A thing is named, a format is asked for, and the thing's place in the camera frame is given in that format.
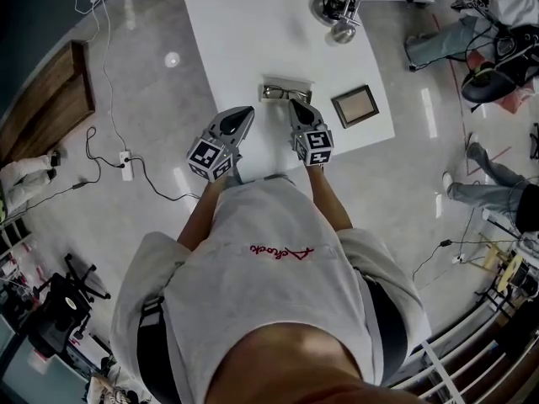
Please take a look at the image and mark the person's chin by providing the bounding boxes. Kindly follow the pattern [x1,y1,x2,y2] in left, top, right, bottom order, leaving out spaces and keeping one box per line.
[205,323,424,404]

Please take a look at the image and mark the white cable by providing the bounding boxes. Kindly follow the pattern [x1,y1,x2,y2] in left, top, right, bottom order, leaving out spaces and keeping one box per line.
[73,0,128,152]

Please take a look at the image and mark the dark-framed glasses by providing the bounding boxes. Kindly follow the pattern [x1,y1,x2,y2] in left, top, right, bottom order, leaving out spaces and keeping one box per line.
[264,83,311,102]

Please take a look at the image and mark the person's left forearm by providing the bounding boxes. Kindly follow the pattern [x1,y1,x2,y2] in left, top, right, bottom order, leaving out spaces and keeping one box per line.
[176,178,231,253]

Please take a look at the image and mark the black office chair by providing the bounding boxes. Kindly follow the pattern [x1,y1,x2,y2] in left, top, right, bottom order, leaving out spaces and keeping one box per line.
[27,252,112,359]

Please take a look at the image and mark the silver desk lamp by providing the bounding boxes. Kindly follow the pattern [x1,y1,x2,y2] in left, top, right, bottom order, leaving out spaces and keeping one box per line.
[312,0,368,44]

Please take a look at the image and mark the person's right forearm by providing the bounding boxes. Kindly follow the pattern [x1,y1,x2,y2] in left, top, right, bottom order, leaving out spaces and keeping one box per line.
[304,163,354,231]

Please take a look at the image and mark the black cable with adapter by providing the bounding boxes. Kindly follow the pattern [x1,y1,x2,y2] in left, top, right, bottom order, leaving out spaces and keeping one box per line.
[411,237,521,286]

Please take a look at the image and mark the white railing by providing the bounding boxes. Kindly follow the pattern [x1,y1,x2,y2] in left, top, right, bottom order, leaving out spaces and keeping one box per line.
[416,305,539,404]

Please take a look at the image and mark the person's grey shirt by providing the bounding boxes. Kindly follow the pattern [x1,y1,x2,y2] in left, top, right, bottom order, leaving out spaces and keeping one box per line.
[109,174,433,404]

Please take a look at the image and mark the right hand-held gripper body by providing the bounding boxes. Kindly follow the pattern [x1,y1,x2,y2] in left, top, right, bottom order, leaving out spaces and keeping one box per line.
[289,120,335,168]

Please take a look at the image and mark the dark picture frame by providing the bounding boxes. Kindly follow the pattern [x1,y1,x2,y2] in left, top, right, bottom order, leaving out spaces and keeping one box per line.
[330,84,380,130]

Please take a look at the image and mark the black round stool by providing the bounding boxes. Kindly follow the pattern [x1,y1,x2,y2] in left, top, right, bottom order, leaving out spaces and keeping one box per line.
[460,25,539,105]

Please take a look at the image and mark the pink bag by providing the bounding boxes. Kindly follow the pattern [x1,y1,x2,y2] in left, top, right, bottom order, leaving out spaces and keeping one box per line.
[499,85,536,114]

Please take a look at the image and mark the white glasses case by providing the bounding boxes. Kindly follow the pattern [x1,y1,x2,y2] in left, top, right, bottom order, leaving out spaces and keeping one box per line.
[257,74,316,105]

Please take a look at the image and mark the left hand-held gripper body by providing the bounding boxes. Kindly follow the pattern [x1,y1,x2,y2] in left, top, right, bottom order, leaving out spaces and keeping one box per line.
[186,117,244,183]

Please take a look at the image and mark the black harness strap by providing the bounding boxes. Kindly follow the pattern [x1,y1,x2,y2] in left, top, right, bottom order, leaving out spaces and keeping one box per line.
[361,272,410,372]
[136,295,183,404]

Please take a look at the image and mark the wooden stool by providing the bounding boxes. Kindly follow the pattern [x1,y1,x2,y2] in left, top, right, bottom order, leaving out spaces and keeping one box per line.
[474,232,528,309]

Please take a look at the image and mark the white power strip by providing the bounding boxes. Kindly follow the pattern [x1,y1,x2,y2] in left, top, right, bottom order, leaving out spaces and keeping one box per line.
[119,150,134,182]

